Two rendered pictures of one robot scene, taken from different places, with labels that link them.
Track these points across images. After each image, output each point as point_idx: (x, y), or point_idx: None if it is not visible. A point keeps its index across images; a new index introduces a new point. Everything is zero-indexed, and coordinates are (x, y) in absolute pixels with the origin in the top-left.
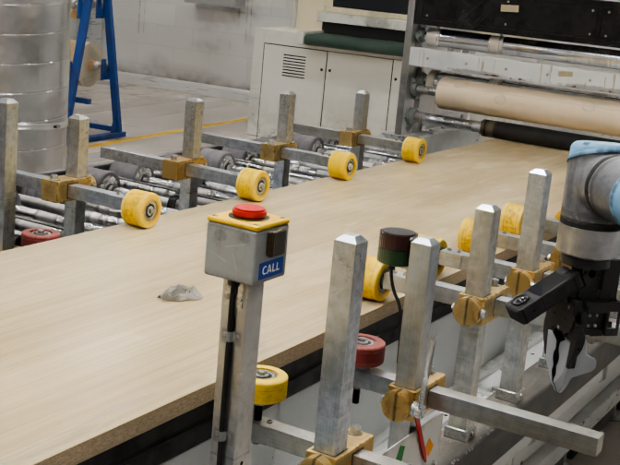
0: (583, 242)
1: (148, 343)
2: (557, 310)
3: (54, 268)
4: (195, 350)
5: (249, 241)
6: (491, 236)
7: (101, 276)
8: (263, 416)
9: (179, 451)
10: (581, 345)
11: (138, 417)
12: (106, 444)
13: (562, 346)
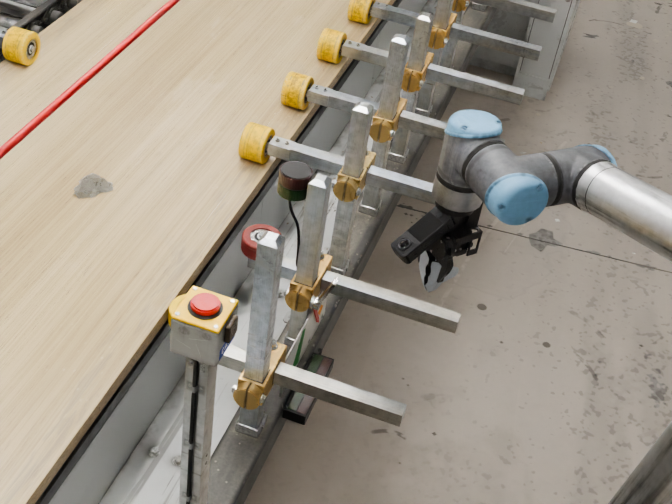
0: (456, 200)
1: (84, 275)
2: None
3: None
4: (126, 277)
5: (211, 339)
6: (366, 132)
7: (11, 164)
8: None
9: (132, 382)
10: (450, 269)
11: (105, 393)
12: (86, 428)
13: (434, 265)
